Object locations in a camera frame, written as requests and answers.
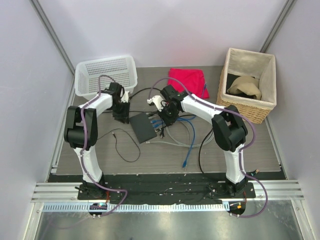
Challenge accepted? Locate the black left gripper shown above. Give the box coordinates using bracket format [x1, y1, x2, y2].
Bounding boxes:
[111, 100, 131, 124]

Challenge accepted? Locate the black network switch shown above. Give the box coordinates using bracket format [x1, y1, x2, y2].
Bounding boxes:
[129, 113, 157, 144]

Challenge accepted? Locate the thin black power cord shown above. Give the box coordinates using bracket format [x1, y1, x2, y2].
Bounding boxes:
[96, 128, 141, 163]

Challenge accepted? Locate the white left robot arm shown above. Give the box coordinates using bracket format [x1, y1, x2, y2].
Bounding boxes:
[64, 82, 130, 200]

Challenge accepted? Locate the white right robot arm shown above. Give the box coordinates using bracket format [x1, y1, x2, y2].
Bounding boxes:
[157, 85, 248, 198]

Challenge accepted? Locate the white perforated plastic basket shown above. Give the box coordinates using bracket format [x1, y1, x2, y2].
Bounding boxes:
[74, 55, 138, 100]

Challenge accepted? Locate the red folded cloth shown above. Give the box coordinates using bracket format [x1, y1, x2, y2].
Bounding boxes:
[168, 68, 210, 99]

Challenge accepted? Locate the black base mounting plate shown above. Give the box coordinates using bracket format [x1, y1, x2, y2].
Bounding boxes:
[48, 173, 256, 205]

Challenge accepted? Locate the beige cloth in basket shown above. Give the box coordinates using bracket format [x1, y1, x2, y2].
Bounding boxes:
[226, 76, 262, 100]

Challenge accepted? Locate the wicker basket with liner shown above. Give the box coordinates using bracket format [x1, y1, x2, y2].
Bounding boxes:
[216, 48, 277, 124]

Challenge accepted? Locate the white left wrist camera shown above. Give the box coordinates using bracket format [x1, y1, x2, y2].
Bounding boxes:
[120, 90, 130, 103]

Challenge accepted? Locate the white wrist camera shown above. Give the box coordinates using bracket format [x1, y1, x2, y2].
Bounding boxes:
[120, 90, 130, 103]
[146, 95, 164, 112]

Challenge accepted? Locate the blue ethernet cable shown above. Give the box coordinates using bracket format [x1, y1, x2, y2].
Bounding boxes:
[151, 117, 198, 171]
[151, 83, 208, 128]

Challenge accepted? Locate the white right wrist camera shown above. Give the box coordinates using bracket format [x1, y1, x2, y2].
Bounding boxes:
[146, 95, 164, 112]

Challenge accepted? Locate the grey ethernet cable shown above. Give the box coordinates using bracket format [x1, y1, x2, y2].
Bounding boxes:
[145, 112, 213, 149]

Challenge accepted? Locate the aluminium front rail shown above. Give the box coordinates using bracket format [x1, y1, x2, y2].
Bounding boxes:
[31, 180, 304, 215]

